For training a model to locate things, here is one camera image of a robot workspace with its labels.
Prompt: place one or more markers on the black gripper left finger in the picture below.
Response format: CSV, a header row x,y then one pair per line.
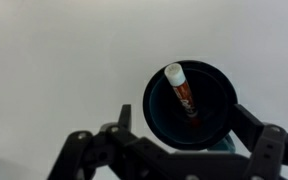
x,y
114,146

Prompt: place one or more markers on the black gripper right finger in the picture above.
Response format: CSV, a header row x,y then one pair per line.
x,y
268,144

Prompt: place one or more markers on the red marker with white cap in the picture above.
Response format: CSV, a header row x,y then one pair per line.
x,y
177,79

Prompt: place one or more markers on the dark blue cup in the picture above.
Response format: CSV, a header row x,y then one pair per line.
x,y
213,96

